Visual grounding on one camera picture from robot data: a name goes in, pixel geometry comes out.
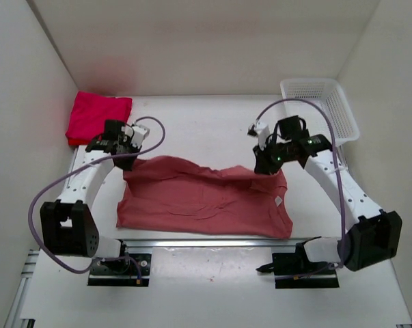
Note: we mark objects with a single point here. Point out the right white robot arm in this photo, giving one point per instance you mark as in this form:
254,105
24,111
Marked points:
369,234

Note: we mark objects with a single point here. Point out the red t shirt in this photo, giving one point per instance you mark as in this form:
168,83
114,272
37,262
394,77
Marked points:
77,142

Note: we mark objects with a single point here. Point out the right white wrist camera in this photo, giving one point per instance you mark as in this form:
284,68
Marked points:
260,131

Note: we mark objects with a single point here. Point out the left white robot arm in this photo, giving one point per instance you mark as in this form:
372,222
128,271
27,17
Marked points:
68,227

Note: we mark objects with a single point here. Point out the light pink t shirt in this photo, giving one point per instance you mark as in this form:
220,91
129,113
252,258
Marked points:
172,194

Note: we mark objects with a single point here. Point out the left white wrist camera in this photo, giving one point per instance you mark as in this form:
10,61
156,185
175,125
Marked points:
137,134

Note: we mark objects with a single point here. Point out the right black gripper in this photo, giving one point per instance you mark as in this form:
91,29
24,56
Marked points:
265,164

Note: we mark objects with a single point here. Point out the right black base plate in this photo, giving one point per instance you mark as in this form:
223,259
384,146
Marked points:
293,271

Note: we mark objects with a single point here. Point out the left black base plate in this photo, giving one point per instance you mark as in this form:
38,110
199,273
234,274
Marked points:
123,273

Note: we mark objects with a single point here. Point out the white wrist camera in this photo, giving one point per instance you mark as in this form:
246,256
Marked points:
137,134
260,131

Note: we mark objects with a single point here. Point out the white plastic basket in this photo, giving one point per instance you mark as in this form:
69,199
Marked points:
329,96

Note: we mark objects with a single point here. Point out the magenta t shirt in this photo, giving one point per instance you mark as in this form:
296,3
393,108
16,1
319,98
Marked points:
90,111

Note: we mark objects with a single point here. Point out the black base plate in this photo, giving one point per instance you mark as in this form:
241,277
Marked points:
293,271
123,273

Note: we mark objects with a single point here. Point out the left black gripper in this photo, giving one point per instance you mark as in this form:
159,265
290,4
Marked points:
128,143

